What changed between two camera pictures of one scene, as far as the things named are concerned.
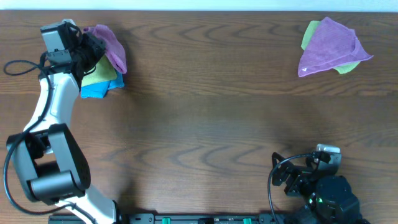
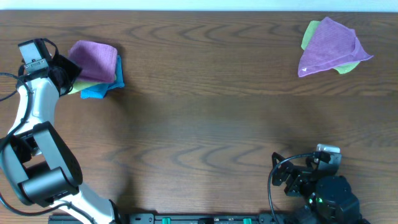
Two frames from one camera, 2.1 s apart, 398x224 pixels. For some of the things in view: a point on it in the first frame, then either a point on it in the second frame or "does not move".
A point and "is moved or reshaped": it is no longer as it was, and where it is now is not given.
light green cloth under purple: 310,28 does not move
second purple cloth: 331,44 does not move
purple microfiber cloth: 114,49 is moved or reshaped
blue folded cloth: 98,90 does not move
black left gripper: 94,48 to 66,73
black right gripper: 300,175 does not move
